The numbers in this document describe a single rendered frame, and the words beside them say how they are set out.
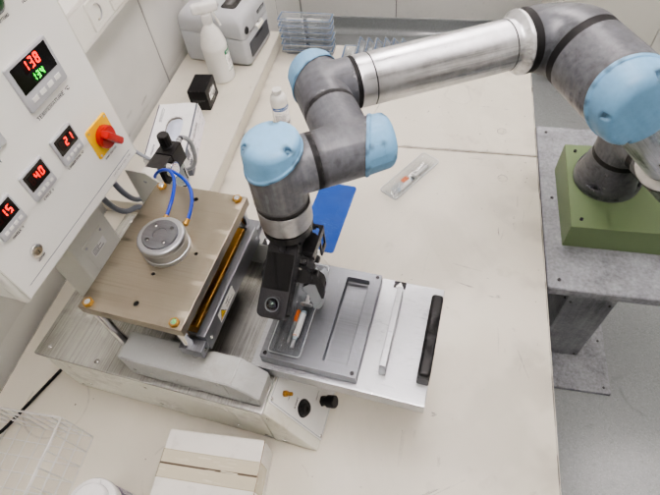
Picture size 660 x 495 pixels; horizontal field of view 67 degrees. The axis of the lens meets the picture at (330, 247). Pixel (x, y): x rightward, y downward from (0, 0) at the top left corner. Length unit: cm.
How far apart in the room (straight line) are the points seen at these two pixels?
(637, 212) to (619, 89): 62
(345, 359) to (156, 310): 31
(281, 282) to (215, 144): 85
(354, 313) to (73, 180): 50
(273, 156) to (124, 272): 38
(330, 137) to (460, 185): 81
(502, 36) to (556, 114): 211
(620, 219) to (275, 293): 86
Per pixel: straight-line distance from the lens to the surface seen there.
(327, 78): 71
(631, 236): 132
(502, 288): 121
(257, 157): 58
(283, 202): 63
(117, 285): 86
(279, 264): 72
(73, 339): 108
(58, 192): 85
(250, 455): 96
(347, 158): 62
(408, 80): 75
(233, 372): 84
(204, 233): 86
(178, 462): 100
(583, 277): 128
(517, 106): 167
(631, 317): 221
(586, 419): 197
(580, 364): 203
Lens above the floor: 175
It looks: 54 degrees down
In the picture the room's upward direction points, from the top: 7 degrees counter-clockwise
